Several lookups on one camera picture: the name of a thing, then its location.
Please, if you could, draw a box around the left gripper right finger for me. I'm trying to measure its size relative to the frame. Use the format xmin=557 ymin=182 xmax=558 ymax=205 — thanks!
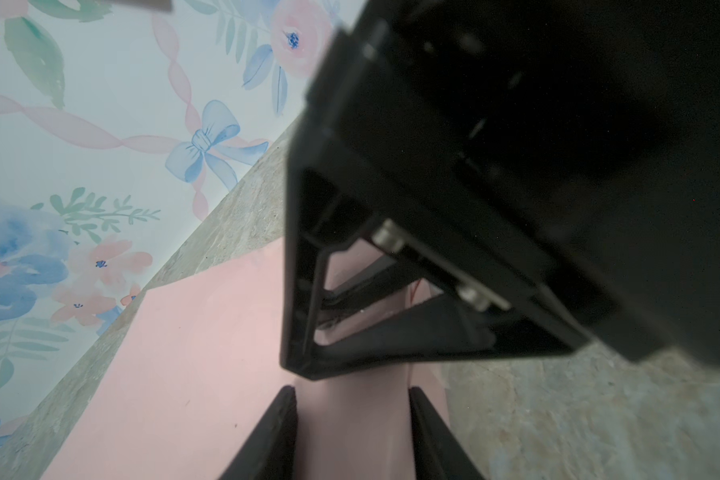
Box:
xmin=408 ymin=387 xmax=484 ymax=480

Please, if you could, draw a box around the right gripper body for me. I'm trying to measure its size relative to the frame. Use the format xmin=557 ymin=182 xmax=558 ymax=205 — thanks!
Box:
xmin=287 ymin=1 xmax=720 ymax=367

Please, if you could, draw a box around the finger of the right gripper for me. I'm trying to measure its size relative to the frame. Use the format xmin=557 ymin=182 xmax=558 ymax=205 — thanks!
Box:
xmin=320 ymin=256 xmax=423 ymax=312
xmin=280 ymin=167 xmax=587 ymax=380

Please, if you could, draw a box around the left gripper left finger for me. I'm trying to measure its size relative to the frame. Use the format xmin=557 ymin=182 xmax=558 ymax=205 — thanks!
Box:
xmin=219 ymin=385 xmax=298 ymax=480

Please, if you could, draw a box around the purple wrapping paper sheet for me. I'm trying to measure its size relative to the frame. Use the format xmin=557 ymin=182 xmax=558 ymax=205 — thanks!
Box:
xmin=45 ymin=240 xmax=448 ymax=479

